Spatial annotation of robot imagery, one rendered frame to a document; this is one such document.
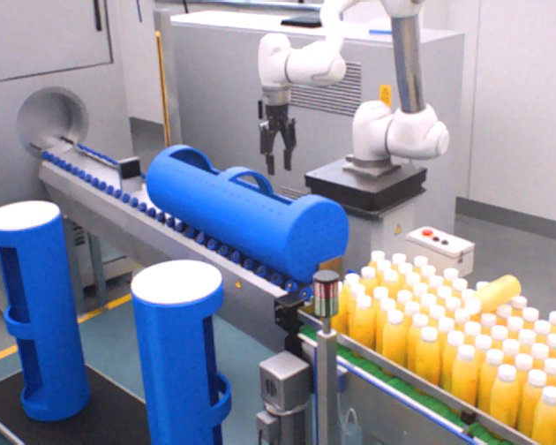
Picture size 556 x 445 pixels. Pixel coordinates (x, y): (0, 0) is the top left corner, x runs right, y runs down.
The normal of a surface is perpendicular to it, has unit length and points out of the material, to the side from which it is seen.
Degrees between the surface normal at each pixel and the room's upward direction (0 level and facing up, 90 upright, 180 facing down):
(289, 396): 90
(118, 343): 0
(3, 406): 0
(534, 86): 90
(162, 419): 90
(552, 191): 90
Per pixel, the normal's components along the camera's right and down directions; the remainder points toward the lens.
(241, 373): -0.04, -0.92
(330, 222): 0.63, 0.28
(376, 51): -0.68, 0.30
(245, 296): -0.74, -0.06
